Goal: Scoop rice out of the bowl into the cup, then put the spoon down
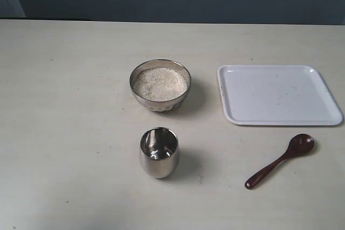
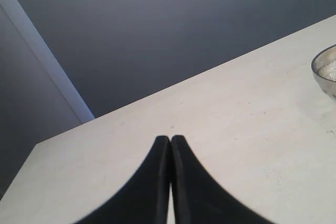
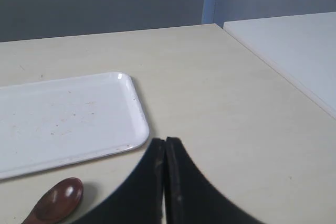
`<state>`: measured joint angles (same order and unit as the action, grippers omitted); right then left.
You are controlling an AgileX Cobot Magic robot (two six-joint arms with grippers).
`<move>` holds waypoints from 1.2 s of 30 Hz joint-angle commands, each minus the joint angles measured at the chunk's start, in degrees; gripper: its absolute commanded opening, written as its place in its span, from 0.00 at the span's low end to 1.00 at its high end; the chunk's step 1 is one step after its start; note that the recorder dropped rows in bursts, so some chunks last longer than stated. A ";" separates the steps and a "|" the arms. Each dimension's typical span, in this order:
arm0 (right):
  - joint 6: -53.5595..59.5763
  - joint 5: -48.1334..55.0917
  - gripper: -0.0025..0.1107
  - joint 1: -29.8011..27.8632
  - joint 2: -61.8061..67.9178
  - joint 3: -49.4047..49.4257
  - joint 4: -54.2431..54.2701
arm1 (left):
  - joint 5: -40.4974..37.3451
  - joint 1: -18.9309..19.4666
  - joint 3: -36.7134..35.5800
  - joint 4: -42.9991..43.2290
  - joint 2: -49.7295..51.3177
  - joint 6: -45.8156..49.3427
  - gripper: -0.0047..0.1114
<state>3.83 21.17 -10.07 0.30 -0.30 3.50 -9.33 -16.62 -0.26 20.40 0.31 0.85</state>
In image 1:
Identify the white plastic tray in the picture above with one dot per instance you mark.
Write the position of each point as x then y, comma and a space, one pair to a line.
276, 95

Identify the dark brown wooden spoon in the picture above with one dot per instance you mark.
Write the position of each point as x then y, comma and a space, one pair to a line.
299, 145

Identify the steel bowl of rice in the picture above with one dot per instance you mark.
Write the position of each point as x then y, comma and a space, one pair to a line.
160, 85

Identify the steel cup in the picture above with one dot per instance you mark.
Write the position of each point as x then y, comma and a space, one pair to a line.
159, 152

